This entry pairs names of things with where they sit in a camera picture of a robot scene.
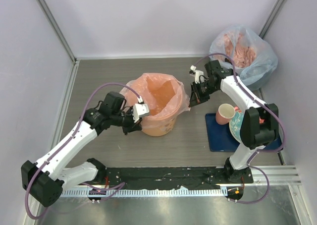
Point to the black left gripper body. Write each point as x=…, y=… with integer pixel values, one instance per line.
x=127, y=122

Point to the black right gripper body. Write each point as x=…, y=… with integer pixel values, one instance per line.
x=202, y=90

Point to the pink translucent trash bag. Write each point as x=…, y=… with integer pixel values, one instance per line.
x=141, y=87

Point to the orange plastic trash bin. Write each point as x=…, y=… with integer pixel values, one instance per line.
x=159, y=126

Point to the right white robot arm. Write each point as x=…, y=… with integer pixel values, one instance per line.
x=225, y=80

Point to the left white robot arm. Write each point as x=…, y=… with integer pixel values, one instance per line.
x=48, y=177

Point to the blue bag of pink bags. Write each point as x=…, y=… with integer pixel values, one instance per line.
x=254, y=58

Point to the pink ceramic mug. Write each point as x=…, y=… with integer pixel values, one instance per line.
x=225, y=113

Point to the dark blue tray mat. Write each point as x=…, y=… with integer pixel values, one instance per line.
x=221, y=133

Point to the floral ceramic plate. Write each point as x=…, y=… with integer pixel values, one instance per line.
x=235, y=125

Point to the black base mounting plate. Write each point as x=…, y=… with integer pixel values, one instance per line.
x=168, y=178

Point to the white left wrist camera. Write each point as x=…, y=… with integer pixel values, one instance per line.
x=140, y=110

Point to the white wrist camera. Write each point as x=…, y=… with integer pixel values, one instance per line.
x=197, y=74
x=140, y=110

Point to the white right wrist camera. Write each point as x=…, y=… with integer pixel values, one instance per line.
x=197, y=74

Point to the perforated aluminium rail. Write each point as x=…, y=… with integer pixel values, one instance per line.
x=125, y=193

